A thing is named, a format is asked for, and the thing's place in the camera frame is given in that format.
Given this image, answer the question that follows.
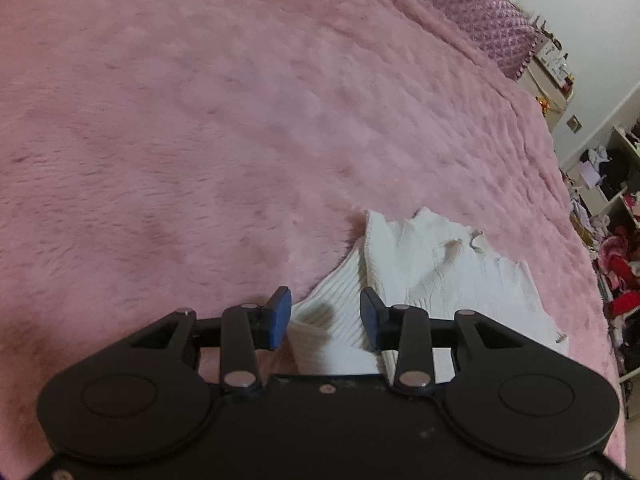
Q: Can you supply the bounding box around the white printed box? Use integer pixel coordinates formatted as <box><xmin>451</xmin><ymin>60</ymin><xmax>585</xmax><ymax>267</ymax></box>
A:
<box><xmin>541</xmin><ymin>44</ymin><xmax>569</xmax><ymax>82</ymax></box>

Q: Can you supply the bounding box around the white knit sweater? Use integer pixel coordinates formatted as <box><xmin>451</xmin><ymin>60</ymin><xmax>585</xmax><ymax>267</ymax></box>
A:
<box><xmin>289</xmin><ymin>192</ymin><xmax>571</xmax><ymax>377</ymax></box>

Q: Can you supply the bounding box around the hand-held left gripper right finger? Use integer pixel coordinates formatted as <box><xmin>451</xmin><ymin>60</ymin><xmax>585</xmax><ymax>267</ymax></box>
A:
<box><xmin>359</xmin><ymin>287</ymin><xmax>522</xmax><ymax>395</ymax></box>

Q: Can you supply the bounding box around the purple quilted pillow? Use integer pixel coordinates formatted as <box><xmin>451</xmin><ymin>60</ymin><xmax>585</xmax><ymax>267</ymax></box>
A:
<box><xmin>334</xmin><ymin>0</ymin><xmax>542</xmax><ymax>81</ymax></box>

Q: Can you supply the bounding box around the white shelf unit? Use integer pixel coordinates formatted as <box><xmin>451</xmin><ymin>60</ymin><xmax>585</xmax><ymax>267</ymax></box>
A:
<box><xmin>564</xmin><ymin>124</ymin><xmax>640</xmax><ymax>223</ymax></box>

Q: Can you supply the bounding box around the cream nightstand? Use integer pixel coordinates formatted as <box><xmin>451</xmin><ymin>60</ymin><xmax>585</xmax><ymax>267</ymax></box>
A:
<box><xmin>520</xmin><ymin>35</ymin><xmax>577</xmax><ymax>132</ymax></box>

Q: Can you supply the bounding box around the pile of colourful clothes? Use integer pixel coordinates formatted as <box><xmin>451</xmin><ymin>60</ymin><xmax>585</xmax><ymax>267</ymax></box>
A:
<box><xmin>594</xmin><ymin>209</ymin><xmax>640</xmax><ymax>366</ymax></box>

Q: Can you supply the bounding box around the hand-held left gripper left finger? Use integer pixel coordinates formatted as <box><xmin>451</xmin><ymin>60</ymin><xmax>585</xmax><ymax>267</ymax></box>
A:
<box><xmin>119</xmin><ymin>286</ymin><xmax>293</xmax><ymax>395</ymax></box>

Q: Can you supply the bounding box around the pink fluffy blanket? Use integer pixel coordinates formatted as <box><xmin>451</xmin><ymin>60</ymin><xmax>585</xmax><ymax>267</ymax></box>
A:
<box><xmin>0</xmin><ymin>0</ymin><xmax>623</xmax><ymax>461</ymax></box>

